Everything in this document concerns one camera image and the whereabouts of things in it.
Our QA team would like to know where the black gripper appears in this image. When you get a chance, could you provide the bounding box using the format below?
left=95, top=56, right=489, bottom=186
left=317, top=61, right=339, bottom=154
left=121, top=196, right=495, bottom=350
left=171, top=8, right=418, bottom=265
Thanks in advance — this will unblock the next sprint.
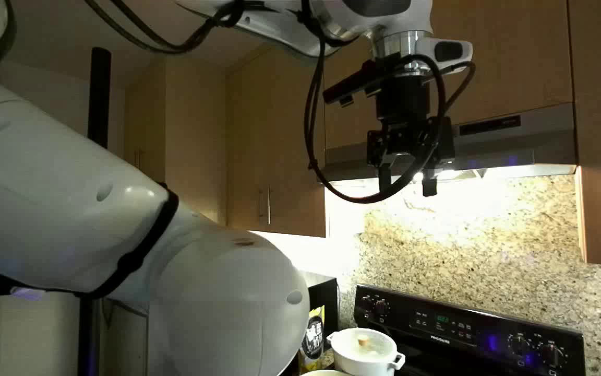
left=366, top=70, right=457, bottom=198

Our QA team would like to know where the stainless steel kitchen hood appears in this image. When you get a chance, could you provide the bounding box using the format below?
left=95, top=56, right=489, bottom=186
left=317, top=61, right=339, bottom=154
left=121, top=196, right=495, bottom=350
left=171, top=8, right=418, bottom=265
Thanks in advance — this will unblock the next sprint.
left=323, top=102, right=583, bottom=186

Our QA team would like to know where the wooden cabinet above hood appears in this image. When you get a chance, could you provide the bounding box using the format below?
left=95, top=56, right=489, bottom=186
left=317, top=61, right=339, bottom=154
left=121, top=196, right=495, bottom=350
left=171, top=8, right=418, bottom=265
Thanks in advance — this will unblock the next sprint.
left=323, top=0, right=577, bottom=153

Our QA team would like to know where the black stove with control panel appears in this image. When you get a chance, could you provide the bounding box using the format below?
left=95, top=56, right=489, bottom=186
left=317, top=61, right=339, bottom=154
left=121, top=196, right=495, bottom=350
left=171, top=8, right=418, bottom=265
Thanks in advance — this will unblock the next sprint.
left=351, top=283, right=588, bottom=376

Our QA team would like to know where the white ceramic pot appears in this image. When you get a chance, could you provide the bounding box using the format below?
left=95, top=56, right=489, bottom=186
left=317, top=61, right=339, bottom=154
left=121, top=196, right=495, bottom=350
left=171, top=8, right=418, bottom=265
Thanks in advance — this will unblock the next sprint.
left=325, top=326, right=410, bottom=376

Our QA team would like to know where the dark printed bag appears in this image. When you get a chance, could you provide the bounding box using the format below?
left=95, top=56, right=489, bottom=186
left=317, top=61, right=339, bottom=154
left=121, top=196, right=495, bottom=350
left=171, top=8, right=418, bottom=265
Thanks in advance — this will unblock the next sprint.
left=299, top=272, right=340, bottom=372

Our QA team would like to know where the black vertical pole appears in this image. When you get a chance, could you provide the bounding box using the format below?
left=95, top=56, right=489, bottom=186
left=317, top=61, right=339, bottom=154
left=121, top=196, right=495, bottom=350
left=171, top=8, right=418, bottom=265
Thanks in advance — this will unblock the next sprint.
left=88, top=46, right=112, bottom=150

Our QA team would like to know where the black looped gripper cable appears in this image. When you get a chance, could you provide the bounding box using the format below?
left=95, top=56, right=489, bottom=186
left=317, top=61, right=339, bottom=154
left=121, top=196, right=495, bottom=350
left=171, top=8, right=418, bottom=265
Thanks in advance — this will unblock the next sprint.
left=303, top=0, right=451, bottom=207

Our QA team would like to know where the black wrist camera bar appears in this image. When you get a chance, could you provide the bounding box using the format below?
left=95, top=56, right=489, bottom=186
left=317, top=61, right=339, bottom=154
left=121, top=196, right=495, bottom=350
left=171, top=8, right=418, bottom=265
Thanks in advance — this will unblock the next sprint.
left=321, top=59, right=389, bottom=108

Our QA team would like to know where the wooden cabinet beside wall corner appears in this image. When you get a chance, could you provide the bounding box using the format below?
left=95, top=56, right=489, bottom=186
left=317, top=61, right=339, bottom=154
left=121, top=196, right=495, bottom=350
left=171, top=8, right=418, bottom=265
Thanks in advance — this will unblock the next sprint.
left=226, top=44, right=328, bottom=241

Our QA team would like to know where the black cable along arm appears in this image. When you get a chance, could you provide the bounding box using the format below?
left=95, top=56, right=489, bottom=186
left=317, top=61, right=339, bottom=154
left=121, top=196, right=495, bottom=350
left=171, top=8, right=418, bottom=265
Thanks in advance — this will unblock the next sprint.
left=84, top=0, right=249, bottom=56

